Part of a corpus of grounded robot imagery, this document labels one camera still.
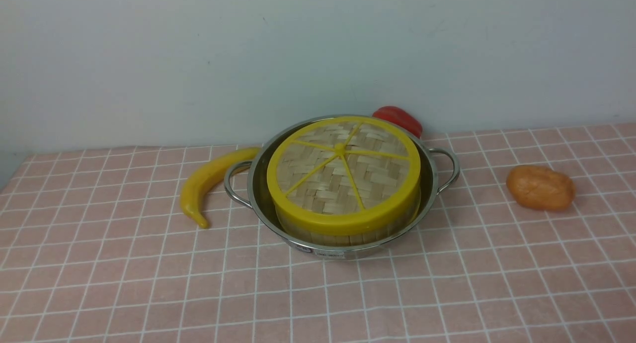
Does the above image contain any woven bamboo steamer lid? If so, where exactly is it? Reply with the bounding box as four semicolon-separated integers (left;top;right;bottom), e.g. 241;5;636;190
266;116;422;226

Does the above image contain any bamboo steamer basket yellow rim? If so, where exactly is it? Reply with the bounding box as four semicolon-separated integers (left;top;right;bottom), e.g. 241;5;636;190
276;193;421;247

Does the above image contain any stainless steel pot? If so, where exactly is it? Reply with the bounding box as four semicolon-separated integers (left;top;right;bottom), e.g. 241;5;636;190
224;115;461;260

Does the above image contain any red toy bell pepper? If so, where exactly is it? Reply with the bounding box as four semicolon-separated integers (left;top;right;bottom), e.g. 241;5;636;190
372;105;423;139

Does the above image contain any yellow toy banana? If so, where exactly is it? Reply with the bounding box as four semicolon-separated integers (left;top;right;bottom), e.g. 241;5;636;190
179;147;260;229

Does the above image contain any orange toy potato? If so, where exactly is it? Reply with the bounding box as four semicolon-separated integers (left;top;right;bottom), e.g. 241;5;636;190
506;166;576;212

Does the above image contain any pink checkered tablecloth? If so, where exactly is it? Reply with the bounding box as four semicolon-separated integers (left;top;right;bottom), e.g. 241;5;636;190
0;124;636;343

